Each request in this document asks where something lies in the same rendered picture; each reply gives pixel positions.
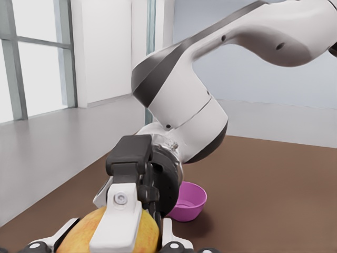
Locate finger of the pale right gripper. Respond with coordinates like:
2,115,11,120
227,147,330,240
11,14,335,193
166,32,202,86
92,178,114,209
88,182,143,251

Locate pale left gripper left finger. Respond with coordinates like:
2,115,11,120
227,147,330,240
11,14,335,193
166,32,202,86
25,217,81,253

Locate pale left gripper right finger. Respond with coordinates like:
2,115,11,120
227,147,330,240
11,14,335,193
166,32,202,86
160,218,195,253

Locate yellow-red apple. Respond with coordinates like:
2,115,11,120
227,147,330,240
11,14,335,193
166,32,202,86
56,206,162,253

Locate purple bowl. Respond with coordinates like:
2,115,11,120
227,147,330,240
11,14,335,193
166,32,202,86
166,181,208,223

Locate grey window frame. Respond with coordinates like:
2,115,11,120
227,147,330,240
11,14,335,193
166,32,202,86
0,0,79,120

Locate silver frame post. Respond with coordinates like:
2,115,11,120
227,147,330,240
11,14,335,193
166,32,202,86
144,0,156,128

